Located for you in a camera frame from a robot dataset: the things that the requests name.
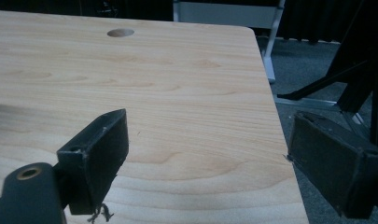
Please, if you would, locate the black metal stand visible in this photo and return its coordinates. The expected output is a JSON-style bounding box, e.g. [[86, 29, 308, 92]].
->
[[276, 0, 378, 150]]

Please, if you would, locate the white metal table frame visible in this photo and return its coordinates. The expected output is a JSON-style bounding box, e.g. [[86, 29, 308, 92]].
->
[[173, 0, 287, 84]]

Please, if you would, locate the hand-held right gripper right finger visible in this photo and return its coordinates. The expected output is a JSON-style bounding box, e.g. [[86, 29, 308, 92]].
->
[[287, 110, 378, 219]]

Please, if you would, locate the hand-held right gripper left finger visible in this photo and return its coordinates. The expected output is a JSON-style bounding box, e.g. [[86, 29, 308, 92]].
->
[[56, 108, 130, 217]]

